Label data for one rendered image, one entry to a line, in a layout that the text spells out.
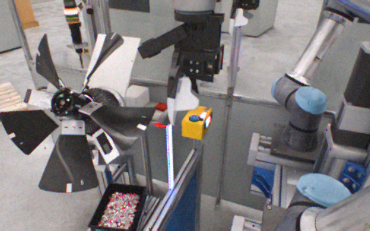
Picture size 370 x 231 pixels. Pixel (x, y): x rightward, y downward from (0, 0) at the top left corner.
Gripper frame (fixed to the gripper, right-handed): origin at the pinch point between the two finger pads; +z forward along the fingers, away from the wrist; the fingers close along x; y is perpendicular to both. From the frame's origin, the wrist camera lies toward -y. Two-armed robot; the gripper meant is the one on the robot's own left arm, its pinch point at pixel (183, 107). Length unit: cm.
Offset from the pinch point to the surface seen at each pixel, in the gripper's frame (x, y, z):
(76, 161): 11, -51, 42
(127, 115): 27, -35, 25
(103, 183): 33, -63, 80
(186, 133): 46, -17, 42
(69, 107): 19, -57, 22
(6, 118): 13, -89, 31
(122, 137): 16.5, -30.8, 27.9
